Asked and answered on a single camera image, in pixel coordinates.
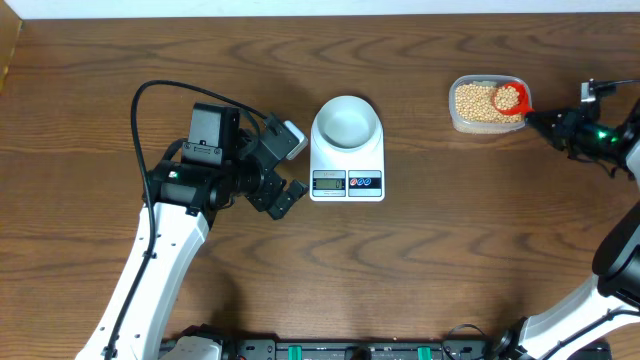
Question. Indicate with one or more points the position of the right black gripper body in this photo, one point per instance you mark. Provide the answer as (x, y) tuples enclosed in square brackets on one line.
[(588, 135)]

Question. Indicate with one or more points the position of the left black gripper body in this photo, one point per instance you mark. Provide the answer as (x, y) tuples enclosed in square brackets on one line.
[(260, 189)]

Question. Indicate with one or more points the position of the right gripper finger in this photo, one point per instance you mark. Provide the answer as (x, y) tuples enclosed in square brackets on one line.
[(550, 116), (550, 130)]

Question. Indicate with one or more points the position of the red plastic measuring scoop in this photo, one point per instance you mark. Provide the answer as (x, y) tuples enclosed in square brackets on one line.
[(512, 99)]

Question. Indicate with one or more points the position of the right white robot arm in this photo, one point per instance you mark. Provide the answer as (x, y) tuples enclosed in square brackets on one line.
[(609, 298)]

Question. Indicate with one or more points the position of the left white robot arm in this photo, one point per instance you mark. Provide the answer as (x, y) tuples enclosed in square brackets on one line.
[(196, 178)]

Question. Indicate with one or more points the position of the white digital kitchen scale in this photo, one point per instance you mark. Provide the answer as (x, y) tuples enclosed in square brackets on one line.
[(346, 176)]

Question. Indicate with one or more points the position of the white round bowl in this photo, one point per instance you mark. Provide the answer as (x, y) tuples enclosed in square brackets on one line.
[(348, 123)]

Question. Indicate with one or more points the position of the clear plastic soybean container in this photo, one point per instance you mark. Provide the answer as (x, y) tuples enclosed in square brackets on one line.
[(471, 109)]

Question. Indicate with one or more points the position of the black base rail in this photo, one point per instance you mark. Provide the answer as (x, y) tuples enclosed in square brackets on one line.
[(203, 342)]

